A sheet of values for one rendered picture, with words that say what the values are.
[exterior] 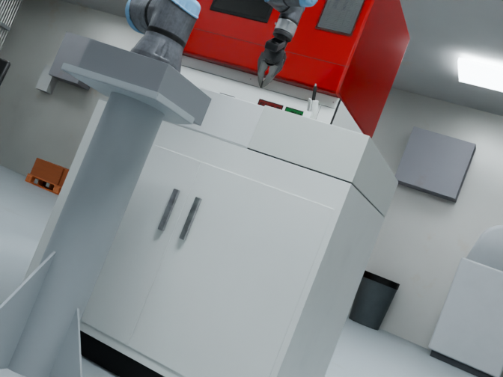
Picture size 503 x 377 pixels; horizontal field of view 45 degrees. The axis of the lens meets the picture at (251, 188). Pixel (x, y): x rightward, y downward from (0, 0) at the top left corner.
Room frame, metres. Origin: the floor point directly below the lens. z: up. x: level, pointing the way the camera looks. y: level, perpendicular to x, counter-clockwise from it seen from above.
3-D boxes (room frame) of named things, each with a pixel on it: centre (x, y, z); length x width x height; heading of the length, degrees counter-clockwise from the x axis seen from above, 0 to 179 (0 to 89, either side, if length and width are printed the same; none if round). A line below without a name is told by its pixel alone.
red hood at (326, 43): (2.89, 0.04, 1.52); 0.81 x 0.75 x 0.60; 66
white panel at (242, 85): (2.60, 0.17, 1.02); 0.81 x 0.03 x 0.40; 66
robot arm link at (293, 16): (2.13, 0.10, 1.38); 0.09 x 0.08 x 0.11; 133
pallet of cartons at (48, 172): (9.35, 2.60, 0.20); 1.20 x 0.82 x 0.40; 67
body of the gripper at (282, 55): (2.14, 0.10, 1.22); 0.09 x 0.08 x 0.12; 172
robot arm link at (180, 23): (1.69, 0.39, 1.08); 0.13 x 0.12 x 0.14; 43
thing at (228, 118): (2.01, 0.29, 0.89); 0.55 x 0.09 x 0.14; 66
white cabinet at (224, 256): (2.19, 0.05, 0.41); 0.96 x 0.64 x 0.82; 66
